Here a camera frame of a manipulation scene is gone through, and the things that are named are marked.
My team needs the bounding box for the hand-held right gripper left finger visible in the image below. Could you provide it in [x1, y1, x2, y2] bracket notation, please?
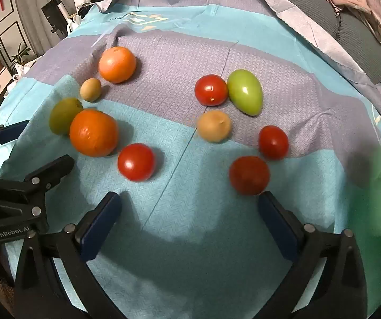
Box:
[13, 191, 123, 319]

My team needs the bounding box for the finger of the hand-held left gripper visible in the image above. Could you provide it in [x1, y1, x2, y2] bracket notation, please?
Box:
[0, 154, 75, 221]
[0, 121, 29, 173]

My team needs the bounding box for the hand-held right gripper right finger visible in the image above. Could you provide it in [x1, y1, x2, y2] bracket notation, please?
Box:
[257, 191, 368, 319]

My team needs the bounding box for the orange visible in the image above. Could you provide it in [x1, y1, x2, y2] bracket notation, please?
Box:
[98, 47, 137, 84]
[69, 109, 120, 158]

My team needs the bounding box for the red tomato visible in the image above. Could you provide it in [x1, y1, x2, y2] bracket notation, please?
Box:
[117, 143, 156, 182]
[259, 125, 290, 160]
[228, 156, 271, 196]
[194, 74, 228, 106]

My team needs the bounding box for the large brown kiwi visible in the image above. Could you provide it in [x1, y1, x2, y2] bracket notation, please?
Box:
[197, 110, 232, 143]

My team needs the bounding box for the olive green round fruit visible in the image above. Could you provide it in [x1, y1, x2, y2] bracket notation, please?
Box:
[49, 98, 84, 136]

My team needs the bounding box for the potted plant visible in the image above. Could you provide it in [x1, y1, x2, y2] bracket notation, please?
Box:
[0, 41, 32, 71]

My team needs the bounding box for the small brown kiwi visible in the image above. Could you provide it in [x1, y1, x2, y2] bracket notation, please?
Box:
[80, 78, 102, 102]

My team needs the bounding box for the teal grey striped blanket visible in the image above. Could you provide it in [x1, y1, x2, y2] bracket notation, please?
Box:
[0, 0, 381, 319]

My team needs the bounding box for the black device on stand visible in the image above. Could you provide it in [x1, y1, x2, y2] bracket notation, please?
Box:
[41, 2, 69, 39]

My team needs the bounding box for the grey curtain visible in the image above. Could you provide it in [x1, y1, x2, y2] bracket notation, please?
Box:
[11, 0, 91, 57]

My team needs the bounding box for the large green oval fruit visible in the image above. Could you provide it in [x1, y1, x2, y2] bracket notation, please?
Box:
[227, 69, 264, 117]

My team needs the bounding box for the grey ribbed sofa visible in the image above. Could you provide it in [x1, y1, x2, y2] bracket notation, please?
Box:
[244, 0, 381, 84]

